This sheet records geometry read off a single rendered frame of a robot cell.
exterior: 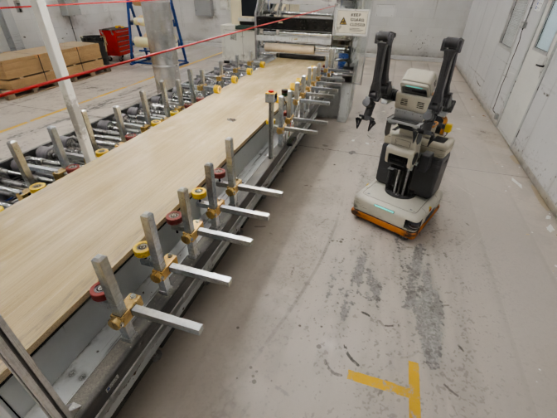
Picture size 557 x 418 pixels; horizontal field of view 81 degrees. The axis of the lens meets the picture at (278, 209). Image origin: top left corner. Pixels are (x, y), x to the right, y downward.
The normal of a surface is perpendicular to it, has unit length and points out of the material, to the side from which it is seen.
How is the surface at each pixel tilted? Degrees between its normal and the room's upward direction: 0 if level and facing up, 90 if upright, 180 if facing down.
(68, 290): 0
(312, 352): 0
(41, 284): 0
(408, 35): 90
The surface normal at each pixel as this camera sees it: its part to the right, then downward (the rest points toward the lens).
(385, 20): -0.30, 0.54
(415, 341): 0.02, -0.83
